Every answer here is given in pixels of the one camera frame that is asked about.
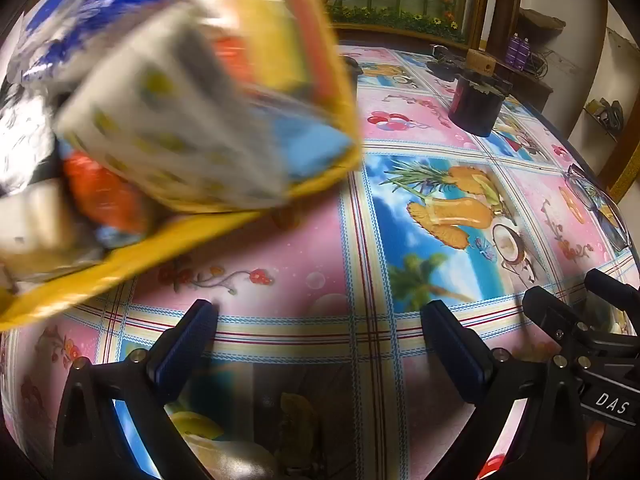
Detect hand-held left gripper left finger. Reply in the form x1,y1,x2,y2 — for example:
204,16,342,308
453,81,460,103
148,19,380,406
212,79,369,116
54,299,219,480

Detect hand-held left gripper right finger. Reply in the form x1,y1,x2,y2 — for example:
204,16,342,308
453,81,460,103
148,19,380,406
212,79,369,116
420,301,587,480

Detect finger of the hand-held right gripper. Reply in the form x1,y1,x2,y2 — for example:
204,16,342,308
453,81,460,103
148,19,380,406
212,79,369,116
585,268,640,313
522,287,608,361

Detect yellow taped cardboard box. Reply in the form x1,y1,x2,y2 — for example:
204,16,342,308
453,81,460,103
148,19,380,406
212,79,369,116
0,0,363,333

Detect white lemon print tissue pack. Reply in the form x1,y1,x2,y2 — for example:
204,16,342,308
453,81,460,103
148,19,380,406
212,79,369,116
55,2,296,208

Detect eyeglasses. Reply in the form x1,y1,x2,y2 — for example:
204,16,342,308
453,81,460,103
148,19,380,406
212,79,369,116
565,164,633,253

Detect black cylinder with wooden block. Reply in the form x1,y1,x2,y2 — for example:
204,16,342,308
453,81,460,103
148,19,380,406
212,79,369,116
448,50,513,137

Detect small black metal object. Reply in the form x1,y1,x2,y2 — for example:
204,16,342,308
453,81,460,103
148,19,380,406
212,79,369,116
427,45,469,77

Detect blue white patterned plastic bag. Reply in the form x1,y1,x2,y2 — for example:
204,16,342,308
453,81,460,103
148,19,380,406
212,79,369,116
10,0,186,81

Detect wall shelf with clutter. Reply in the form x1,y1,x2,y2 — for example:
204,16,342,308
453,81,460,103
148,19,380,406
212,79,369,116
582,97,626,143

